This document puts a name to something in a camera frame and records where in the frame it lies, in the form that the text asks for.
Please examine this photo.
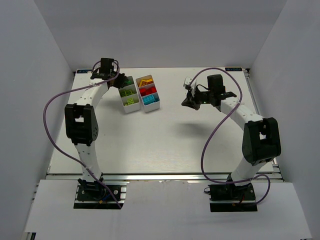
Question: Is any lime square lego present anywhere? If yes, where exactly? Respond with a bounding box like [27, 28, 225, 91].
[125, 89, 134, 96]
[119, 90, 127, 98]

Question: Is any red lego piece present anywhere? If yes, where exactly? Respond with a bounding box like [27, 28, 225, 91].
[147, 86, 157, 95]

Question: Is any pale lime small lego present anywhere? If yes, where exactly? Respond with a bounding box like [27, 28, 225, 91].
[127, 98, 135, 106]

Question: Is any orange yellow lego brick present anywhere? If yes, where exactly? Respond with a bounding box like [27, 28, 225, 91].
[138, 78, 154, 88]

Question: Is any red curved lego brick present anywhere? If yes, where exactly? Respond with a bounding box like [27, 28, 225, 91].
[139, 88, 149, 97]

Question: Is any long dark green lego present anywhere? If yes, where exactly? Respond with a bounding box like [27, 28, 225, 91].
[125, 80, 133, 86]

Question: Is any long cyan lego brick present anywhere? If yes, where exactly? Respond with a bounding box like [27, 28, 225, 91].
[142, 94, 158, 106]

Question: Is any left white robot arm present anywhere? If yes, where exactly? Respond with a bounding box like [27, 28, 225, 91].
[64, 58, 126, 185]

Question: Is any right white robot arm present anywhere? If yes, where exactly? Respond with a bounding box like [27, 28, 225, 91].
[182, 74, 281, 187]

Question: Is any right blue table label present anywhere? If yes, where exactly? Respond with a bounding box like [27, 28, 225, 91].
[225, 67, 243, 72]

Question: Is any blue table label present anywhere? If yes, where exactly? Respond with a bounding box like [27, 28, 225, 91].
[76, 69, 92, 74]
[225, 67, 243, 72]

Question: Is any left blue table label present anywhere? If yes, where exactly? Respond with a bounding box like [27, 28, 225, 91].
[76, 69, 92, 74]

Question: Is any left white divided container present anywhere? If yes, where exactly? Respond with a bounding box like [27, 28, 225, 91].
[118, 76, 141, 114]

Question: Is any white divided container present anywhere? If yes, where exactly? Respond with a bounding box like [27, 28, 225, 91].
[118, 76, 141, 114]
[135, 75, 160, 113]

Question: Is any right white divided container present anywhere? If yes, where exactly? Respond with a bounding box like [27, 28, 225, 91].
[135, 75, 160, 113]

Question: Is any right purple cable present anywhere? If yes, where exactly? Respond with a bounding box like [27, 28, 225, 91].
[189, 67, 271, 206]

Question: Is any purple cable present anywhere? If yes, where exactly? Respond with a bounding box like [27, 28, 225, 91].
[189, 67, 271, 206]
[43, 59, 123, 210]

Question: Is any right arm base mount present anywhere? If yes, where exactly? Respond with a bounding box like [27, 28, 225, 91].
[204, 176, 258, 213]

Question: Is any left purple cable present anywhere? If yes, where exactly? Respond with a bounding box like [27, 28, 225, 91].
[43, 59, 123, 210]

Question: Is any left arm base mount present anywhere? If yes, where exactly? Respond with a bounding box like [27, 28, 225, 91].
[73, 178, 124, 210]

